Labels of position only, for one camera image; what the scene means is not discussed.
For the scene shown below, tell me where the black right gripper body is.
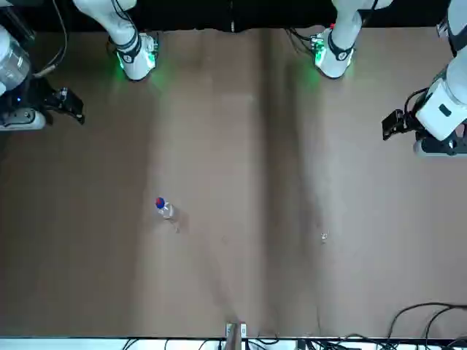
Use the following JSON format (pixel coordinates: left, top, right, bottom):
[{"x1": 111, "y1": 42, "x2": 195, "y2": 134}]
[{"x1": 15, "y1": 77, "x2": 59, "y2": 117}]

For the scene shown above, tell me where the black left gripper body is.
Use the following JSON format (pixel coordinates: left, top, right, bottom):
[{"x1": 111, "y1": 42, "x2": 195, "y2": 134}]
[{"x1": 401, "y1": 106, "x2": 426, "y2": 136}]

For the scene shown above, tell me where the clear bottle blue cap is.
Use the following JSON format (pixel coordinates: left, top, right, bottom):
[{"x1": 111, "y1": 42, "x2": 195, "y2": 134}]
[{"x1": 154, "y1": 196, "x2": 177, "y2": 221}]

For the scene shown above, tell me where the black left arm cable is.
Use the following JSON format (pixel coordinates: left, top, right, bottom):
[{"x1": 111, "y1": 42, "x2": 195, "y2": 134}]
[{"x1": 403, "y1": 88, "x2": 431, "y2": 125}]

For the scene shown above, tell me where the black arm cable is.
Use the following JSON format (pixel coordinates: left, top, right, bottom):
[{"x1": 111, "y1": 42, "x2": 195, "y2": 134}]
[
  {"x1": 33, "y1": 0, "x2": 69, "y2": 78},
  {"x1": 403, "y1": 88, "x2": 431, "y2": 125}
]

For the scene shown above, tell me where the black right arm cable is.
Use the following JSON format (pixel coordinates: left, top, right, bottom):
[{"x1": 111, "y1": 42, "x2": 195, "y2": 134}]
[{"x1": 33, "y1": 0, "x2": 69, "y2": 78}]

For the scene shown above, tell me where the black left base cable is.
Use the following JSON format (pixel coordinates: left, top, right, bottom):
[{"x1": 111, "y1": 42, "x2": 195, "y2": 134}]
[{"x1": 287, "y1": 27, "x2": 315, "y2": 55}]

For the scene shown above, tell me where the aluminium frame post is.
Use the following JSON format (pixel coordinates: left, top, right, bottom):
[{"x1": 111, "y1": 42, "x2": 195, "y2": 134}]
[{"x1": 225, "y1": 321, "x2": 247, "y2": 350}]

